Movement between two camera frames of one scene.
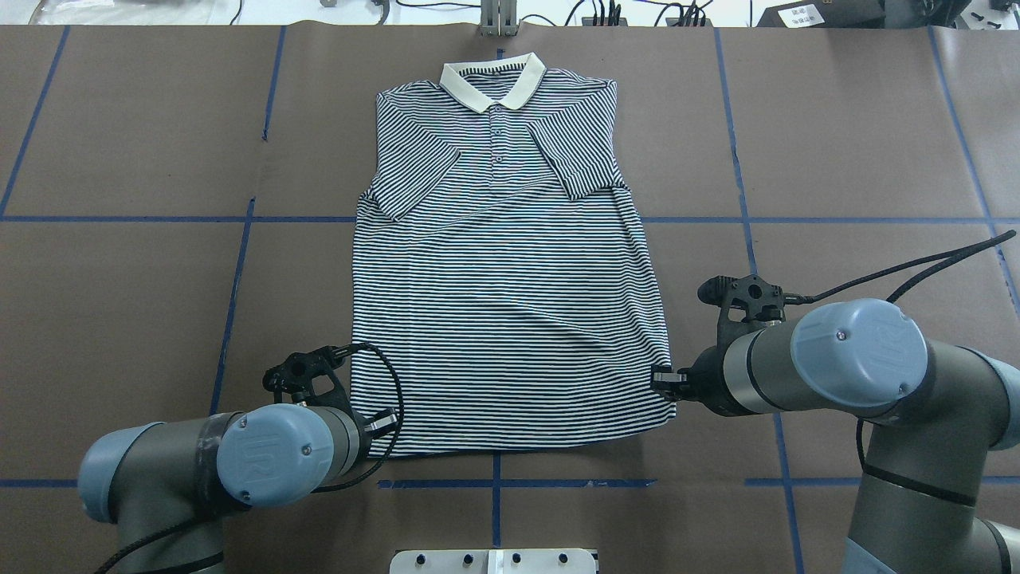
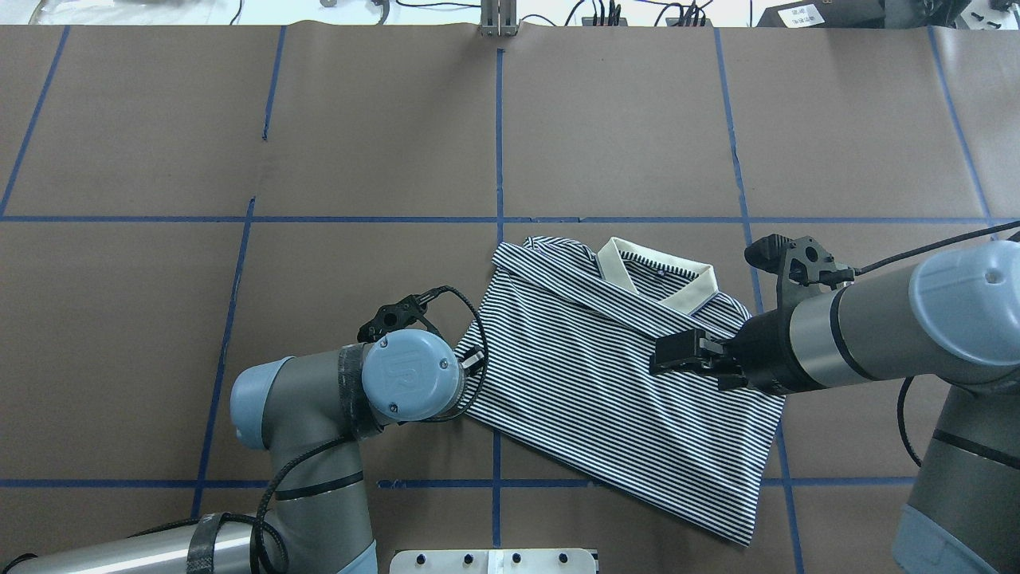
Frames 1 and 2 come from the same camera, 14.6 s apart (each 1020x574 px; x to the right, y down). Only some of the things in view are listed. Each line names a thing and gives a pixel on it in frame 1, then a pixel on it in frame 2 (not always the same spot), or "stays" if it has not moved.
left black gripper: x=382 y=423 to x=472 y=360
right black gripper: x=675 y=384 to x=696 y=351
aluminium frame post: x=499 y=17 stays
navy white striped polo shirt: x=503 y=288 to x=557 y=347
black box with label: x=824 y=13 stays
